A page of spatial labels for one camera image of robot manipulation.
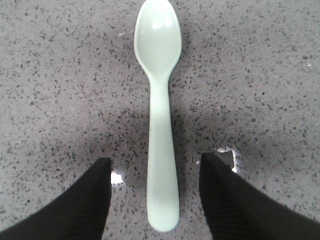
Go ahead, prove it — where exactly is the pale green plastic spoon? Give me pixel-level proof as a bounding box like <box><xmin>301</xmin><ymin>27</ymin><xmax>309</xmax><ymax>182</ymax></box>
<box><xmin>134</xmin><ymin>0</ymin><xmax>182</xmax><ymax>232</ymax></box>

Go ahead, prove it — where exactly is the grey stone countertop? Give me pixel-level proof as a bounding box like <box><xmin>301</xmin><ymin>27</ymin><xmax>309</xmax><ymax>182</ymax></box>
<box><xmin>0</xmin><ymin>0</ymin><xmax>320</xmax><ymax>240</ymax></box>

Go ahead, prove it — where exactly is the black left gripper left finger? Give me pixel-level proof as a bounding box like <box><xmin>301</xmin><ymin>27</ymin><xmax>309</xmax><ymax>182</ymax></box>
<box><xmin>0</xmin><ymin>157</ymin><xmax>112</xmax><ymax>240</ymax></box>

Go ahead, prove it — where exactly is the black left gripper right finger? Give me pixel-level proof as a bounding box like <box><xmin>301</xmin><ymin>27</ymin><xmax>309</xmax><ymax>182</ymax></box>
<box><xmin>199</xmin><ymin>153</ymin><xmax>320</xmax><ymax>240</ymax></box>

